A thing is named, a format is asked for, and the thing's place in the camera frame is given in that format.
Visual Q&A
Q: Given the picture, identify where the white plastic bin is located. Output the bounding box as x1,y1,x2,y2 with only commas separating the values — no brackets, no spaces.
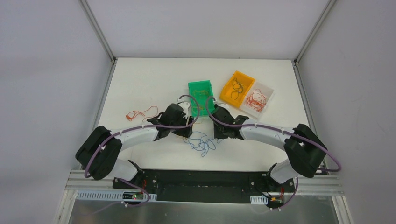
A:
239,81,275,119

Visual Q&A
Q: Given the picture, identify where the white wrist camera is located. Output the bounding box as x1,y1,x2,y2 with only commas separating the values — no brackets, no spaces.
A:
213,100,230,110
177,101,191,118

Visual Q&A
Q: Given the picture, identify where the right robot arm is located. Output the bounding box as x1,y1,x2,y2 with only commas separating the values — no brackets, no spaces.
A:
210,106,327,191

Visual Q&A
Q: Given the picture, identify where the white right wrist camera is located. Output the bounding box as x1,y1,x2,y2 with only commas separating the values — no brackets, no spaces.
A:
213,100,230,110

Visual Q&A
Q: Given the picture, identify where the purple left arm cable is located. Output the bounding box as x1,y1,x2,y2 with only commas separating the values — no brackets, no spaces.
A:
84,94,201,208

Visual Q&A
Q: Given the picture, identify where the aluminium frame right rail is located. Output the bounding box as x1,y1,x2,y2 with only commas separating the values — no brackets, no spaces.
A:
293,0,354,224

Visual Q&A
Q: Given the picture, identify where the dark wire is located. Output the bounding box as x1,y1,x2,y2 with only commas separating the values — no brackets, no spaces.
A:
230,77,247,101

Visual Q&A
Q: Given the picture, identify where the orange plastic bin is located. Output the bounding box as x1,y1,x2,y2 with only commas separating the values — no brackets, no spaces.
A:
220,71,256,108

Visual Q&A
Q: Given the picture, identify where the aluminium frame left rail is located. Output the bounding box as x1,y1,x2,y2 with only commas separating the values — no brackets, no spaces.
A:
53,0,117,224

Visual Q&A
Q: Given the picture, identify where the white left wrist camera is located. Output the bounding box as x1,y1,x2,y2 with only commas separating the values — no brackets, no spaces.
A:
177,101,191,118

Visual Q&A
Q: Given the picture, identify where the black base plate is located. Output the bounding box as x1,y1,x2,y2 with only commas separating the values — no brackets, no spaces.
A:
130,169,295,204

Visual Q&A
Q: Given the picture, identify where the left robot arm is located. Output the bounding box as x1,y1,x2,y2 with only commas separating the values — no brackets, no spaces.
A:
75,101,194,189

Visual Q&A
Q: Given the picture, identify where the green plastic bin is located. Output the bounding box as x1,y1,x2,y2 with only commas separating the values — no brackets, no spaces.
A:
188,80,213,117

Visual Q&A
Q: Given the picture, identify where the aluminium frame rail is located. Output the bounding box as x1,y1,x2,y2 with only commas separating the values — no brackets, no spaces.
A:
53,0,117,224
293,0,354,224

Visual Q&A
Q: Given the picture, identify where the blue wire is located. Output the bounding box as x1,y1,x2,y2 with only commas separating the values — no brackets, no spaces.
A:
182,131,225,157

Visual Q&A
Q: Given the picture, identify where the yellow wire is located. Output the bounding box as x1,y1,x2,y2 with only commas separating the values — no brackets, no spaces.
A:
191,88,213,112

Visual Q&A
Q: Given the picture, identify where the white slotted cable duct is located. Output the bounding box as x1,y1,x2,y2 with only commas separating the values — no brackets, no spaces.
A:
76,190,157,202

